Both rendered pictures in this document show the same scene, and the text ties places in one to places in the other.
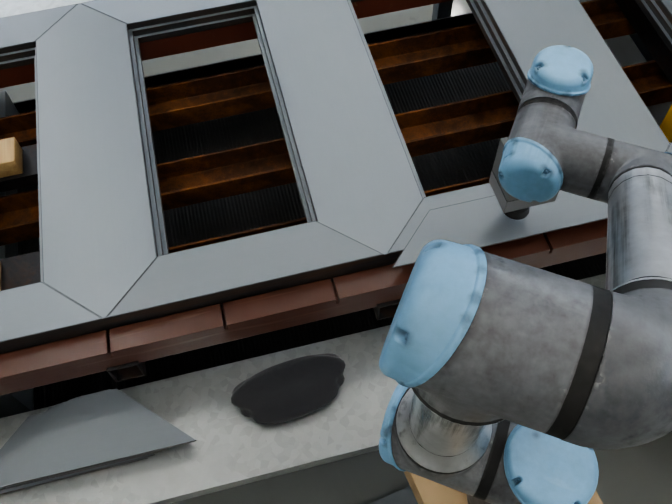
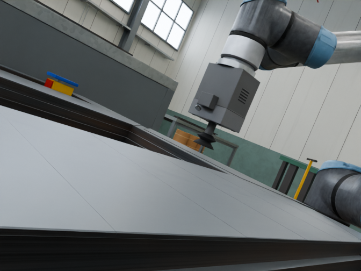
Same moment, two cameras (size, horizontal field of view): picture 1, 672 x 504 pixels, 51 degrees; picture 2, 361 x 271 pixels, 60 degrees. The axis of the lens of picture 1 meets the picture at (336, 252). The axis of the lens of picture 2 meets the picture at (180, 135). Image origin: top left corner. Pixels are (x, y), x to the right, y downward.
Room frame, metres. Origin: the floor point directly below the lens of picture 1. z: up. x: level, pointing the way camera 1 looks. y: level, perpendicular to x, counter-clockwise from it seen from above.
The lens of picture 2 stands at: (1.00, 0.17, 0.89)
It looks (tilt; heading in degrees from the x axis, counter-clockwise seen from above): 2 degrees down; 235
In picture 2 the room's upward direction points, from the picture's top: 23 degrees clockwise
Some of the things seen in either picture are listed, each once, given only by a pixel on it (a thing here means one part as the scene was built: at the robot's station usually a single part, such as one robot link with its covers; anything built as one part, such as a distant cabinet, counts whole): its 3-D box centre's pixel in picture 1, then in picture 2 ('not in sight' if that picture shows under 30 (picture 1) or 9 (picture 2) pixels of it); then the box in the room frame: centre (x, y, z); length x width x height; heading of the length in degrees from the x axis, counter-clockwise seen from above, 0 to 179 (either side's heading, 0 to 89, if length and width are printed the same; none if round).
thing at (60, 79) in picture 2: not in sight; (61, 81); (0.83, -0.65, 0.88); 0.06 x 0.06 x 0.02; 11
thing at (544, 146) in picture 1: (550, 155); (298, 42); (0.52, -0.27, 1.13); 0.11 x 0.11 x 0.08; 66
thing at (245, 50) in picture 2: not in sight; (240, 55); (0.62, -0.30, 1.06); 0.08 x 0.08 x 0.05
